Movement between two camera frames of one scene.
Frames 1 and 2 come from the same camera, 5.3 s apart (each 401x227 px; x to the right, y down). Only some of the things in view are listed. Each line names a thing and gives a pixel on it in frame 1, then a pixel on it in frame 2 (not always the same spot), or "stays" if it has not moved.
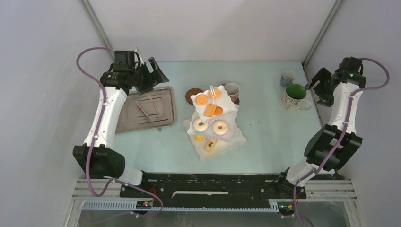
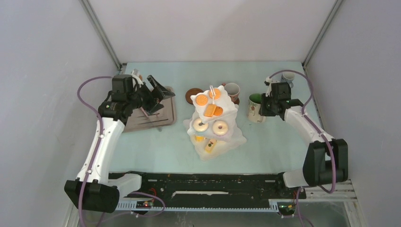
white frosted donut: [220, 127] stays
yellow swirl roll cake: [200, 139] stays
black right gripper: [325, 99] -> [263, 110]
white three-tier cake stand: [214, 127] stays
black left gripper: [157, 77] -> [159, 93]
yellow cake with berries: [209, 145] stays
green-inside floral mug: [294, 98] -> [254, 101]
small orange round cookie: [217, 92] stays
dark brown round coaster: [190, 92] stays
